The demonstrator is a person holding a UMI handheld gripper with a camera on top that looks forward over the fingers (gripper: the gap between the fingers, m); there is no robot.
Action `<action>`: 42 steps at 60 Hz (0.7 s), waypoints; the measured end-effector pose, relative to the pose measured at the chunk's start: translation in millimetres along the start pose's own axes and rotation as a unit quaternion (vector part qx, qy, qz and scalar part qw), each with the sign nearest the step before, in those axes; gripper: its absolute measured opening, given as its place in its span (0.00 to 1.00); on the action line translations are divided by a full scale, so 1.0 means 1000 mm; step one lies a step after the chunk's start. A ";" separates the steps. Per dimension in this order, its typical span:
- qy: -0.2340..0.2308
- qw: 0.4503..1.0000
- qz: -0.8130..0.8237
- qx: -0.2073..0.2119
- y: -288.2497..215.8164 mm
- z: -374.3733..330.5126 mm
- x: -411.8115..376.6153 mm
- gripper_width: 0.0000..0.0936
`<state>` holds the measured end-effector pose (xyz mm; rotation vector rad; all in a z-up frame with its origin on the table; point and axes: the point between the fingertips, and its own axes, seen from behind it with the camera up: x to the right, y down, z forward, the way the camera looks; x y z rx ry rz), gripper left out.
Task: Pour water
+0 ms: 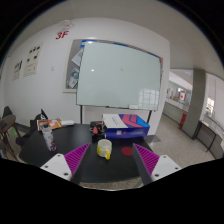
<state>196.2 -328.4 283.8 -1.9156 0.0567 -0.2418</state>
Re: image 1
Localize white wall poster right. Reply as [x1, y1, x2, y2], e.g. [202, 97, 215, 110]
[24, 44, 43, 76]

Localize grey concrete pillar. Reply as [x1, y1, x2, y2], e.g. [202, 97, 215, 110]
[182, 68, 206, 138]

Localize large white whiteboard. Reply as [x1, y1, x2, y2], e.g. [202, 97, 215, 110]
[77, 42, 161, 111]

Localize white patterned water bottle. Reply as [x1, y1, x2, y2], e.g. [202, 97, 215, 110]
[42, 123, 56, 151]

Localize black red small device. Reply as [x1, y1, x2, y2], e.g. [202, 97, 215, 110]
[90, 121, 106, 135]

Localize white wall poster left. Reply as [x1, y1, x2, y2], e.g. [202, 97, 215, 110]
[13, 60, 22, 80]

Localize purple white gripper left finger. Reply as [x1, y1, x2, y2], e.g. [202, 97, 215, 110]
[41, 143, 90, 184]

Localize grey notice board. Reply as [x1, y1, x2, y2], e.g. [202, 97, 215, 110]
[63, 39, 83, 93]

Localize yellow white mug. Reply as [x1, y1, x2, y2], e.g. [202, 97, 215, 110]
[97, 139, 112, 160]

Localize orange book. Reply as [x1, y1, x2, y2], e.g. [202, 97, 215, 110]
[37, 118, 62, 131]

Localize white eraser block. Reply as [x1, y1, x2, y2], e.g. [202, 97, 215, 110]
[61, 120, 74, 126]

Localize red 3F floor sign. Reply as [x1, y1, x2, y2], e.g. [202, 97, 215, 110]
[55, 31, 69, 40]

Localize red round coaster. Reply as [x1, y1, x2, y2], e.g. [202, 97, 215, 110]
[121, 147, 133, 156]

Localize blue pink cardboard box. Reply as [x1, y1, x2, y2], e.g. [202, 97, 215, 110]
[103, 114, 150, 139]

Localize white wall poster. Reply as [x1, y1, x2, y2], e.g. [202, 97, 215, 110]
[13, 60, 22, 80]
[24, 44, 43, 76]

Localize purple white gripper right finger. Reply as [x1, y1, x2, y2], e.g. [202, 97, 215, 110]
[132, 144, 181, 185]

